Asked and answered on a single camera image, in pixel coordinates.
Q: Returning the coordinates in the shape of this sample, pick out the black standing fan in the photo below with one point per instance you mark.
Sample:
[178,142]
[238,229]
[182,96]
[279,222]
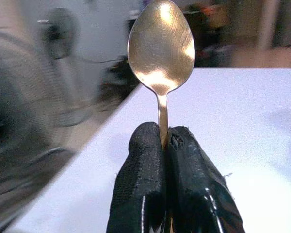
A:
[58,34]

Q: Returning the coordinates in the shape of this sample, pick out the metal spoon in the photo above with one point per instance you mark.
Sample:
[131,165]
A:
[161,53]

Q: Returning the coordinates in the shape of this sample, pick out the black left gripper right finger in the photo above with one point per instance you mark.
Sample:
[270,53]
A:
[198,187]

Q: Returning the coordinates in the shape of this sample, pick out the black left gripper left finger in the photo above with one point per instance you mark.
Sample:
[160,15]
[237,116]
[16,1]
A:
[140,184]

